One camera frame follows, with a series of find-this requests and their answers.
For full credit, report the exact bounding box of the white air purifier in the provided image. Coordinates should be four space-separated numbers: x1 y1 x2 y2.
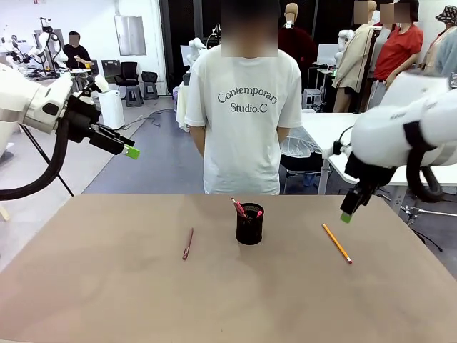
98 89 125 130

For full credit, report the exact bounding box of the black monitor box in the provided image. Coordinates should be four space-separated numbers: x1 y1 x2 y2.
101 59 121 84

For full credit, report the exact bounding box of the person in red shirt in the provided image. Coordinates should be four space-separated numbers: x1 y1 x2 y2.
367 0 425 108

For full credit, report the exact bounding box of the white side table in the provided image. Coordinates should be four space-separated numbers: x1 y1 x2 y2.
301 112 457 215

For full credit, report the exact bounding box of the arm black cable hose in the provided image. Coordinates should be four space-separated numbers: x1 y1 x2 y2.
406 121 445 204
0 117 71 201

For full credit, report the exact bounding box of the mannequin with patterned hat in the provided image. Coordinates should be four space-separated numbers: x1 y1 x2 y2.
421 5 457 78

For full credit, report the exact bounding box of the clear plastic bag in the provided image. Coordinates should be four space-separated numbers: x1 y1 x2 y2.
280 124 324 159

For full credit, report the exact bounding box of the black mesh pen holder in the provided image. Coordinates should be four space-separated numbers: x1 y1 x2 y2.
235 202 265 247

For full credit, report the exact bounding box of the table with white cloth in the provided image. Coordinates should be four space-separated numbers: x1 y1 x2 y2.
177 81 196 133

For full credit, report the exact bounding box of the dark red ballpoint pen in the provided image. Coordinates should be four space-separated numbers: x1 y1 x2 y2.
182 227 194 261
231 198 248 218

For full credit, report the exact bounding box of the white plastic stool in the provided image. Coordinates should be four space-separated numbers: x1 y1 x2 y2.
302 88 324 112

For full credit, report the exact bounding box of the grey wall panel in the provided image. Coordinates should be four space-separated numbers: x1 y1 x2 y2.
114 14 147 57

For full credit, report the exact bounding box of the yellow pencil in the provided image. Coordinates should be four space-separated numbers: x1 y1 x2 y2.
321 222 353 264

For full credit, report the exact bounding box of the person in white T-shirt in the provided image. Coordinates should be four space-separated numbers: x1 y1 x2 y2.
184 0 303 197

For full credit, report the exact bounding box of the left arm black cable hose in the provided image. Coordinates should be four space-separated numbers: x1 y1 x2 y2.
0 117 71 201

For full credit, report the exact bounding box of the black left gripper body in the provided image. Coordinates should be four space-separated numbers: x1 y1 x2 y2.
66 96 102 143

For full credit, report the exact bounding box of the person in black shirt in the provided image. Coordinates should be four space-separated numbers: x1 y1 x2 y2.
62 31 93 71

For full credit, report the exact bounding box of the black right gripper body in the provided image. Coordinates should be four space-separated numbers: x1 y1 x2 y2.
344 151 397 194

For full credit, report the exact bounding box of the black office chair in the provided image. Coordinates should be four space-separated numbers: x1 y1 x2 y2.
114 61 144 107

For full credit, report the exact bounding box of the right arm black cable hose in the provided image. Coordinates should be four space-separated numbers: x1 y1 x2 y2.
406 121 445 204

